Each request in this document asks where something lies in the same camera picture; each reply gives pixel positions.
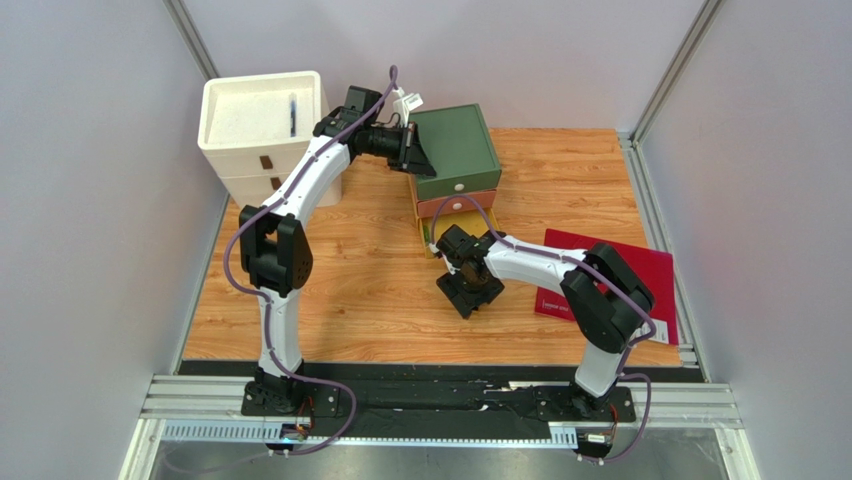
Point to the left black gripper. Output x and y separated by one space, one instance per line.
412 155

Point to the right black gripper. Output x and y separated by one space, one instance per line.
470 291

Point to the green three-drawer organizer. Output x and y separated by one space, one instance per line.
458 145

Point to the yellow bottom drawer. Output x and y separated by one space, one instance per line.
471 222

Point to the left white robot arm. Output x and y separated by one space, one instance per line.
273 243

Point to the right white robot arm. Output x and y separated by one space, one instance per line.
611 305

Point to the white three-drawer organizer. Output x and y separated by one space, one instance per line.
244 130

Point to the red folder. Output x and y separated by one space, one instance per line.
654 268

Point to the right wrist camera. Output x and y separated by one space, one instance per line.
438 254

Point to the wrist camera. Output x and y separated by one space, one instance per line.
405 103
438 254

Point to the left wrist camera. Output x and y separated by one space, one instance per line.
405 103

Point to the black mounting base plate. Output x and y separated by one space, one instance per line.
432 402

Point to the aluminium frame rail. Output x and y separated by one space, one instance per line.
194 408

